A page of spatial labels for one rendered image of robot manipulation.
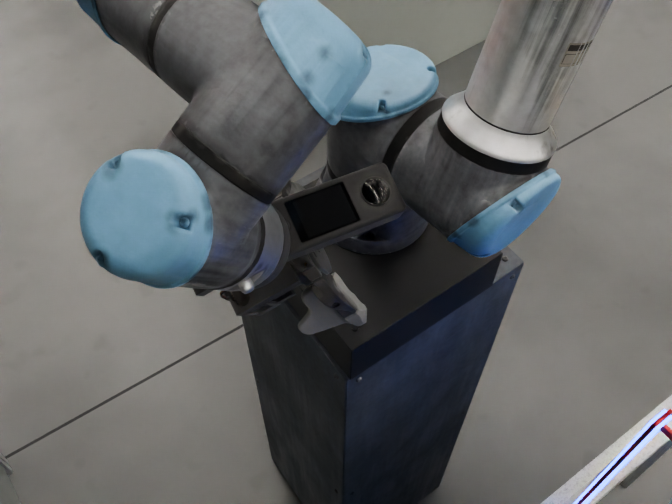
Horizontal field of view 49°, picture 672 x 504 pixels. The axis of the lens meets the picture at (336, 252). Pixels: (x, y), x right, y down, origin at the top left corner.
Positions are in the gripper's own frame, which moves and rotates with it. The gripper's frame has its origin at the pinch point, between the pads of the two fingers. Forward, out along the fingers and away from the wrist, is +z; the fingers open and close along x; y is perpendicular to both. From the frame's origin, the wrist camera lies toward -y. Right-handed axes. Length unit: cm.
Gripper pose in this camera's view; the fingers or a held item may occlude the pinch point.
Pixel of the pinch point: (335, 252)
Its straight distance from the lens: 73.4
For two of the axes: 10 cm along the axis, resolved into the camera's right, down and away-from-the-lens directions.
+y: -8.5, 4.9, 2.0
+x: 4.5, 8.7, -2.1
